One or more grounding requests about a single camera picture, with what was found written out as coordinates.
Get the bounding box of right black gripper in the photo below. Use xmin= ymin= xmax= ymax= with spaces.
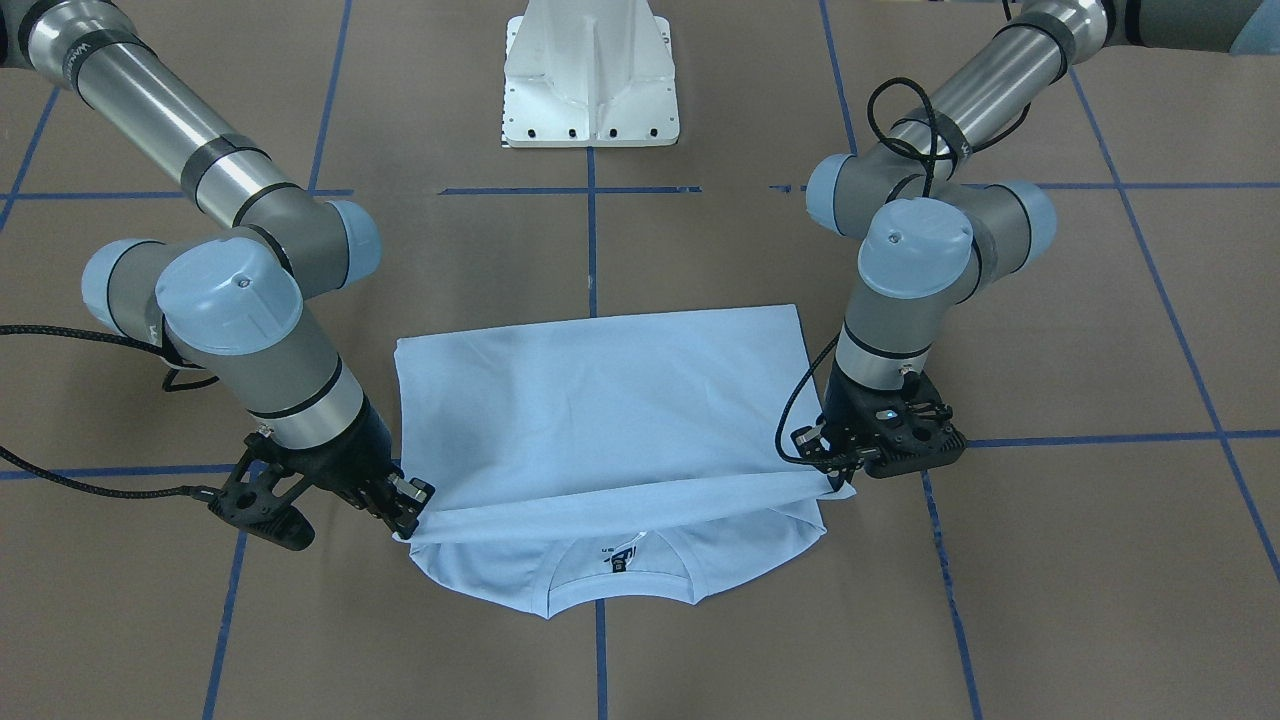
xmin=280 ymin=400 xmax=435 ymax=541

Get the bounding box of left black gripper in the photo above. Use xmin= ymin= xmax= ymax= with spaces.
xmin=790 ymin=363 xmax=906 ymax=491

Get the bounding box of light blue t-shirt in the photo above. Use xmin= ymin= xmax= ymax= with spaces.
xmin=394 ymin=305 xmax=854 ymax=618

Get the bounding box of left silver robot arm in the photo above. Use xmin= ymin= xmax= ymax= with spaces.
xmin=791 ymin=1 xmax=1277 ymax=491

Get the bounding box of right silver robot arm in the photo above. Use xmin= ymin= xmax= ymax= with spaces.
xmin=3 ymin=1 xmax=433 ymax=550

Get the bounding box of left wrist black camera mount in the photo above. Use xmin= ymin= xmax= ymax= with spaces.
xmin=859 ymin=372 xmax=968 ymax=478

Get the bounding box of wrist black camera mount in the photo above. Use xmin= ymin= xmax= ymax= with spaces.
xmin=207 ymin=432 xmax=315 ymax=551
xmin=859 ymin=372 xmax=968 ymax=478

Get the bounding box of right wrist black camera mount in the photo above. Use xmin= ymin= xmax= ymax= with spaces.
xmin=207 ymin=432 xmax=315 ymax=551

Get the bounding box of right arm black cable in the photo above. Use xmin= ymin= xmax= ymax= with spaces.
xmin=0 ymin=322 xmax=221 ymax=501

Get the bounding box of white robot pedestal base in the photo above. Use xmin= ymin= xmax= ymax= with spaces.
xmin=500 ymin=1 xmax=681 ymax=149

